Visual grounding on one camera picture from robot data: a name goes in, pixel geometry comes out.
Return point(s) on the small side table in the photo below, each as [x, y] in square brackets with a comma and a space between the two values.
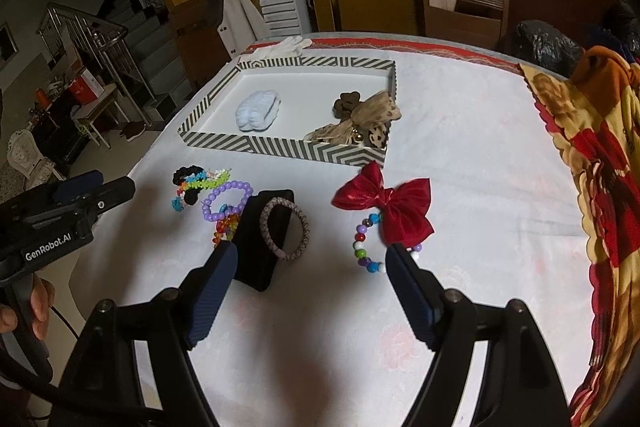
[100, 107]

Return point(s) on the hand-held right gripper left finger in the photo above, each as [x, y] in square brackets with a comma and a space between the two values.
[210, 297]

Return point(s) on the black rectangular pouch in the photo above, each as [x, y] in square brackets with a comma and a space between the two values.
[255, 257]

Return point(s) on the white ornate chair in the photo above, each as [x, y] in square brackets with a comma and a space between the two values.
[25, 157]

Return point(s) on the leopard print hair bow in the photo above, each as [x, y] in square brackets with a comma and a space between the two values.
[370, 112]

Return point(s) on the red satin hair bow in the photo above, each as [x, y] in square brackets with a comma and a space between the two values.
[400, 207]

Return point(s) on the black plastic bag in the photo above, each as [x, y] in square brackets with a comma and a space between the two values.
[547, 44]

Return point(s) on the red box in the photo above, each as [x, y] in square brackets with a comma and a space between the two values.
[82, 89]

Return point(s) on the white coat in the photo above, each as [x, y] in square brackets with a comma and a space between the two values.
[242, 19]

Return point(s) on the striped cardboard tray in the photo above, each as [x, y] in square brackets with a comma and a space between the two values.
[300, 102]

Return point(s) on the yellow wooden board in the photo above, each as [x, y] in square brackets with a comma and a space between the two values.
[375, 4]

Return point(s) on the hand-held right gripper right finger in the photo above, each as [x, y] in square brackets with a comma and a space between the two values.
[407, 297]

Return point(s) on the person's left hand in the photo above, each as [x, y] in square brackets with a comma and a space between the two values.
[41, 307]

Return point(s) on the printed blanket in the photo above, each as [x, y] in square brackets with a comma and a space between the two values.
[600, 147]

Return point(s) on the metal stair railing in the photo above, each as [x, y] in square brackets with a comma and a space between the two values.
[95, 27]

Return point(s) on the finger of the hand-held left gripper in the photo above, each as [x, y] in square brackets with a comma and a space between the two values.
[77, 184]
[107, 197]

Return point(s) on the white glove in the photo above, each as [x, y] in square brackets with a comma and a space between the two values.
[282, 46]

